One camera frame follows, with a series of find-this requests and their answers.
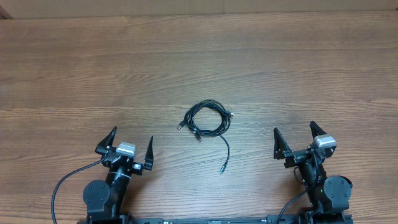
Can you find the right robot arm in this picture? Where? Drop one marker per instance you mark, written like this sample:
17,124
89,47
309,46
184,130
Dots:
328,195

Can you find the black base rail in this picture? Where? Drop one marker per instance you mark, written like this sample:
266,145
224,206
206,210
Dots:
270,219

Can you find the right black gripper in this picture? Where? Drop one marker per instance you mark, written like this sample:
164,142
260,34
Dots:
295,157

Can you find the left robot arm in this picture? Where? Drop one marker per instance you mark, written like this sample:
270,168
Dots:
104,198

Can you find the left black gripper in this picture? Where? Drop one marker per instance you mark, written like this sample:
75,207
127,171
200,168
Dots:
137,168

